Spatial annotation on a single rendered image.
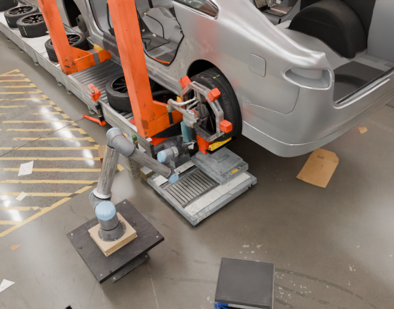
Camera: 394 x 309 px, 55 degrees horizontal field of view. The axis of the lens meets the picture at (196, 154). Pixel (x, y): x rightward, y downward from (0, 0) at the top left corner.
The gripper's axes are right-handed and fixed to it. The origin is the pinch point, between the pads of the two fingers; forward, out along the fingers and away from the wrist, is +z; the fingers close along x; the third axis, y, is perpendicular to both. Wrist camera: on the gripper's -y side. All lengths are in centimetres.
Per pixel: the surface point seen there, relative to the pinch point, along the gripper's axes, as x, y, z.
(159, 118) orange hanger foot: -54, -21, 4
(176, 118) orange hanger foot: -55, -15, 24
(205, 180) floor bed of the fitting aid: -33, 52, 28
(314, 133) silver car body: 97, 2, 42
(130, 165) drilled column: -87, 23, -24
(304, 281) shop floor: 89, 116, 14
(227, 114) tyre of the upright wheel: 26.1, -18.3, 22.9
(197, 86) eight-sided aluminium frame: 5.2, -46.2, 13.7
